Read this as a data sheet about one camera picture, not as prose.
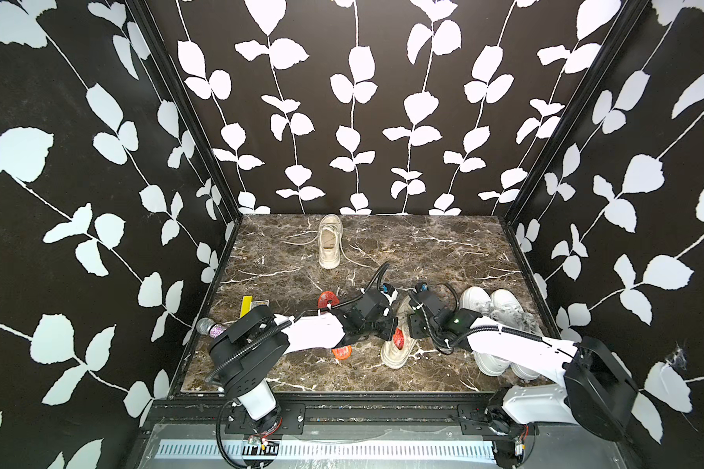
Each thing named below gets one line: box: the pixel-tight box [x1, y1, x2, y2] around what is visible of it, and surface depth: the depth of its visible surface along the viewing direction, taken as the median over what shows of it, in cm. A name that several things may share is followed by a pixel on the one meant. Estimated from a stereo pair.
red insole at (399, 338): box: [393, 327, 405, 351], surface depth 86 cm
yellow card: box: [239, 295, 254, 319], surface depth 95 cm
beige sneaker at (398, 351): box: [381, 294, 418, 371], surface depth 83 cm
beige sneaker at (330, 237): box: [317, 213, 344, 270], surface depth 106 cm
